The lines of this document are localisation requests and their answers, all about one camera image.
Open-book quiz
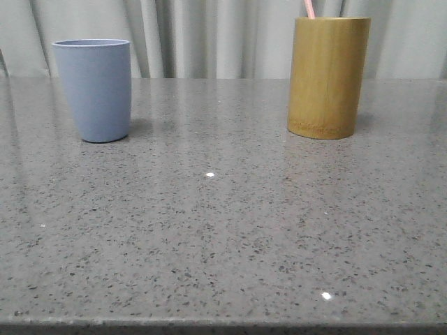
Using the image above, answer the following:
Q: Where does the grey curtain backdrop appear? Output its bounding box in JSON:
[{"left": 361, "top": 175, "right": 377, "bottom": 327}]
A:
[{"left": 1, "top": 1, "right": 446, "bottom": 79}]

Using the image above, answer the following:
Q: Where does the pink chopstick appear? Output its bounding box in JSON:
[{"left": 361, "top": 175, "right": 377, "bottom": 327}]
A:
[{"left": 304, "top": 0, "right": 316, "bottom": 20}]

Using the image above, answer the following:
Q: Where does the blue plastic cup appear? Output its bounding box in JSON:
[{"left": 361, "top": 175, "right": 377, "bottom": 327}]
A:
[{"left": 52, "top": 39, "right": 131, "bottom": 143}]

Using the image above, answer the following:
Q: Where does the bamboo cylinder holder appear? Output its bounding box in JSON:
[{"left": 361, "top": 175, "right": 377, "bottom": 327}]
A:
[{"left": 287, "top": 17, "right": 371, "bottom": 140}]

